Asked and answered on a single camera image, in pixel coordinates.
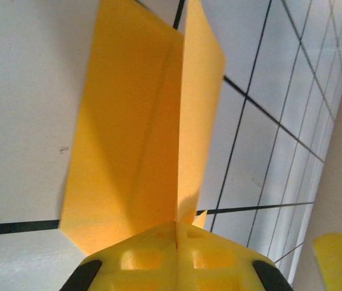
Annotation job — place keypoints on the yellow paper sheet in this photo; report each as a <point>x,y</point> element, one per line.
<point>122,121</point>

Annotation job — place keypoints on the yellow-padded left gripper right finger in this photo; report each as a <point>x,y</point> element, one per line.
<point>219,266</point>

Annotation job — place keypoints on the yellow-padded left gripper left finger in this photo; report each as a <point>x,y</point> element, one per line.
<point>134,266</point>

